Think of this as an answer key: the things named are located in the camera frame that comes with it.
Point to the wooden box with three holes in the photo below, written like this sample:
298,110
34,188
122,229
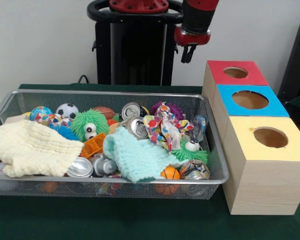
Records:
262,185

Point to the small brown football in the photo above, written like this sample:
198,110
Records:
105,112

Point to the clear mesh bin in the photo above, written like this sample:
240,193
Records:
215,155

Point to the blue spiky ball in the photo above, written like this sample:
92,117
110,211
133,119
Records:
65,131

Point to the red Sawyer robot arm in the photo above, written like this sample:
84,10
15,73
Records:
200,12

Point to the green spiky googly-eyed ball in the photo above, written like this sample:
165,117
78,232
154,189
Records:
82,121
187,156

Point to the cream knitted cloth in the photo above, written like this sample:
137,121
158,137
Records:
32,147

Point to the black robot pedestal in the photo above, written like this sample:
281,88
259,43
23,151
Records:
132,50

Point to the colourful dotted cloth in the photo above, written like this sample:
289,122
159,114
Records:
162,127

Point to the mint knitted cloth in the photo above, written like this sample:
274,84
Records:
135,155

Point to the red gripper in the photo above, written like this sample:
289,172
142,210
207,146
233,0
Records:
192,38

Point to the small soccer ball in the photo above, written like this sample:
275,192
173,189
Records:
67,110

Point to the purple spiky ball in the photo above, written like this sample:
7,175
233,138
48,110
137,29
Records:
177,111

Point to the black upright stand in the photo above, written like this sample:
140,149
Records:
297,62

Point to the silver drink can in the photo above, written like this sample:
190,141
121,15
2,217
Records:
136,126

